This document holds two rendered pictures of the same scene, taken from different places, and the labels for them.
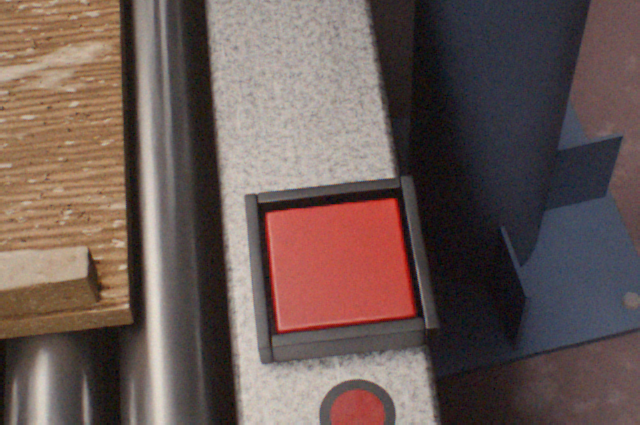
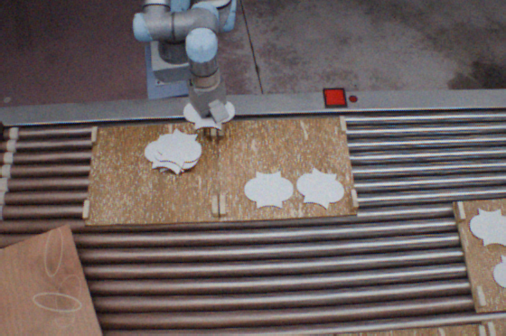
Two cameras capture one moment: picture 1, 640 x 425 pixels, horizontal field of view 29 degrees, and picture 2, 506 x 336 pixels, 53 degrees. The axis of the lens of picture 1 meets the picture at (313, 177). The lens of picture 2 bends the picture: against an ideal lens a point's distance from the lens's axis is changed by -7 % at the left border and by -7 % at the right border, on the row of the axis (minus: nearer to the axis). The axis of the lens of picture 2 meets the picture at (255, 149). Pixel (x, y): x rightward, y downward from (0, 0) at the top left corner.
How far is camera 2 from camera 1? 1.56 m
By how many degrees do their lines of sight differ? 44
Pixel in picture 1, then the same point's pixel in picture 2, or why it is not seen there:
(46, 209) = (328, 126)
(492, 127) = not seen: hidden behind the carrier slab
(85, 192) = (325, 122)
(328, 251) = (333, 98)
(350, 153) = (315, 97)
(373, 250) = (333, 93)
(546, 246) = not seen: hidden behind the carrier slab
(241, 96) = (305, 108)
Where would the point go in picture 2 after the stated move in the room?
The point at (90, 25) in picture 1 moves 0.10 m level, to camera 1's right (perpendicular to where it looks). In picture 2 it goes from (296, 122) to (295, 98)
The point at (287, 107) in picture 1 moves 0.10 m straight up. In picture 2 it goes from (307, 103) to (310, 85)
